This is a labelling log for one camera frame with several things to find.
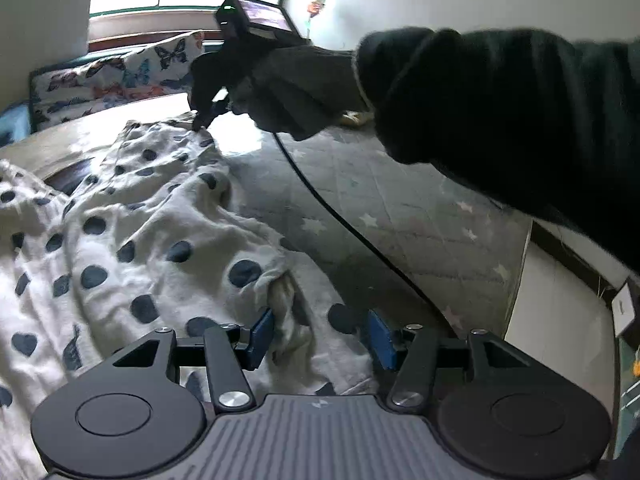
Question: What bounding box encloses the butterfly print cushion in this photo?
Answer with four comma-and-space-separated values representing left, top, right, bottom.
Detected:
29, 30, 207, 129

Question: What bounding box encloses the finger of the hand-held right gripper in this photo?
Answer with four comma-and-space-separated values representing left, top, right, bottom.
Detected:
191, 85, 234, 132

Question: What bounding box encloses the white card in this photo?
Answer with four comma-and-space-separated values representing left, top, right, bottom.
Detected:
611, 281, 640, 339

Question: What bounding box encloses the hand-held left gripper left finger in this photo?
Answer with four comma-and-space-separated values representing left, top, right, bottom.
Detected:
82, 307, 276, 411

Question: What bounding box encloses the black induction cooker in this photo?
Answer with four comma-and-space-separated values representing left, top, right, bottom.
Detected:
41, 156, 110, 197

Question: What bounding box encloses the black cable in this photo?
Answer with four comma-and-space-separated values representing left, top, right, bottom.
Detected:
271, 129, 458, 338

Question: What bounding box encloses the person's right hand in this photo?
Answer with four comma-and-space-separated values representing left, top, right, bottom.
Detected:
231, 44, 370, 142

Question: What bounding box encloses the white polka dot garment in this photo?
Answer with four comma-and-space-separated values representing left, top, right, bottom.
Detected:
0, 115, 383, 480

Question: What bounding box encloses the person's right forearm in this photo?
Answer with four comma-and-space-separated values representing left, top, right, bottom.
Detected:
352, 26, 640, 283

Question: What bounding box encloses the grey quilted star table cover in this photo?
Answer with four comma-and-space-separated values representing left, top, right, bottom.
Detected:
217, 119, 535, 343

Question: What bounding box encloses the flower wall sticker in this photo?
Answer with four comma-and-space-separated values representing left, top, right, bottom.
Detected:
305, 0, 329, 42

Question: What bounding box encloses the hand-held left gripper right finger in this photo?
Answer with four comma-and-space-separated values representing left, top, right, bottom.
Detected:
367, 308, 552, 409

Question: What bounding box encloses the blue pillow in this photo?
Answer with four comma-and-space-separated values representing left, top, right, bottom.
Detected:
0, 101, 32, 150

